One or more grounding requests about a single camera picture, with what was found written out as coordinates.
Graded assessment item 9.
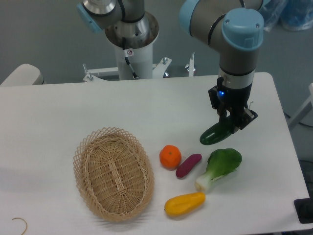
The blue plastic bag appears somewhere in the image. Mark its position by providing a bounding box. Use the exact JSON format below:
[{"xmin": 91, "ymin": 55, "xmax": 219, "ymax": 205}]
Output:
[{"xmin": 260, "ymin": 0, "xmax": 313, "ymax": 32}]

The yellow mango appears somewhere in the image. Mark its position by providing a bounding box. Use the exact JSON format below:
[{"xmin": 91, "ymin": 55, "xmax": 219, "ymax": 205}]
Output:
[{"xmin": 164, "ymin": 192, "xmax": 206, "ymax": 217}]

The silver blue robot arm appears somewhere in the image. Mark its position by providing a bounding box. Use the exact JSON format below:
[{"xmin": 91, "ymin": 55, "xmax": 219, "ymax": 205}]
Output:
[{"xmin": 77, "ymin": 0, "xmax": 266, "ymax": 133}]

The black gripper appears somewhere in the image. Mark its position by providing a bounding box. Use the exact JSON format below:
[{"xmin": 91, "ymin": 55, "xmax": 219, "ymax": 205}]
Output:
[{"xmin": 208, "ymin": 76, "xmax": 258, "ymax": 134}]

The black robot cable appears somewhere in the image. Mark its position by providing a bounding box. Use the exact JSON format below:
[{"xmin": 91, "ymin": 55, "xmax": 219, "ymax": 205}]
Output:
[{"xmin": 121, "ymin": 37, "xmax": 139, "ymax": 80}]

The white table leg frame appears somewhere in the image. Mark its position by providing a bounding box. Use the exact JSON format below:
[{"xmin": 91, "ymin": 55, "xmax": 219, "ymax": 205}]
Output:
[{"xmin": 287, "ymin": 83, "xmax": 313, "ymax": 129}]

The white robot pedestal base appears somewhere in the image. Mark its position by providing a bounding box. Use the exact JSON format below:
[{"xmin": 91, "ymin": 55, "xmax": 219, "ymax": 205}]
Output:
[{"xmin": 82, "ymin": 11, "xmax": 197, "ymax": 83}]

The white chair armrest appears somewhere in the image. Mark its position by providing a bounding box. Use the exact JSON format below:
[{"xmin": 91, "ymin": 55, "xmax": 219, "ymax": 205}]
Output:
[{"xmin": 0, "ymin": 64, "xmax": 46, "ymax": 87}]

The green bok choy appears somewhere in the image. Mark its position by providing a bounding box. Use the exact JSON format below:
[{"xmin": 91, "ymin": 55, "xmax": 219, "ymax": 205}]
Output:
[{"xmin": 195, "ymin": 148, "xmax": 242, "ymax": 192}]

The orange tangerine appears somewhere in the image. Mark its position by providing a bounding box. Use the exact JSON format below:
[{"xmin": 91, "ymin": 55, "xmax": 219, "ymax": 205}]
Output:
[{"xmin": 159, "ymin": 145, "xmax": 181, "ymax": 169}]

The black device at table edge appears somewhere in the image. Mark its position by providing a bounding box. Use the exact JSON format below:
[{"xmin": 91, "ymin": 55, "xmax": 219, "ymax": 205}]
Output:
[{"xmin": 294, "ymin": 198, "xmax": 313, "ymax": 224}]

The dark green cucumber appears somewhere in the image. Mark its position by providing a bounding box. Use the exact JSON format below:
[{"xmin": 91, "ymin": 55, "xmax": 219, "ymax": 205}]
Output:
[{"xmin": 200, "ymin": 116, "xmax": 235, "ymax": 145}]

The tan rubber band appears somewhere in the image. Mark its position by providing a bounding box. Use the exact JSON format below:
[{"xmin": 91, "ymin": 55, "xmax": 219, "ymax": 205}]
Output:
[{"xmin": 12, "ymin": 217, "xmax": 28, "ymax": 234}]

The woven wicker basket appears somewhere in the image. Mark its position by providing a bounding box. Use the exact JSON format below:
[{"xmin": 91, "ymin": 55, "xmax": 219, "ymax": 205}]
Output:
[{"xmin": 73, "ymin": 127, "xmax": 154, "ymax": 222}]

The purple sweet potato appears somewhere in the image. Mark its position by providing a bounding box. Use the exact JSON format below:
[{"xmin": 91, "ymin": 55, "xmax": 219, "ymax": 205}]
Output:
[{"xmin": 176, "ymin": 153, "xmax": 202, "ymax": 178}]

